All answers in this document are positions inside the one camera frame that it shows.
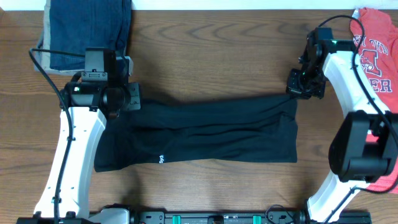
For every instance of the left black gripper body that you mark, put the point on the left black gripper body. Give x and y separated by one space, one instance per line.
134 98

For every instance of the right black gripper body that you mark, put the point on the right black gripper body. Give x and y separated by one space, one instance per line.
298 86

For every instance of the black t-shirt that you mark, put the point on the black t-shirt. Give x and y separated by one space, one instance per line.
261 129

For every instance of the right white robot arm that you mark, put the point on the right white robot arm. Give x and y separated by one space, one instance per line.
365 146

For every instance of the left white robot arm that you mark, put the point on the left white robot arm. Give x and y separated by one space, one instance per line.
65 198

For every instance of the red soccer t-shirt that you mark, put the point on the red soccer t-shirt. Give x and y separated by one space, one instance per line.
378 52

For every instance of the folded khaki pants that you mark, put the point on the folded khaki pants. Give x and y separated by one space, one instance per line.
43 59

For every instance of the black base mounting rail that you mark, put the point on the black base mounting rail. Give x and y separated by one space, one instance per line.
275 214

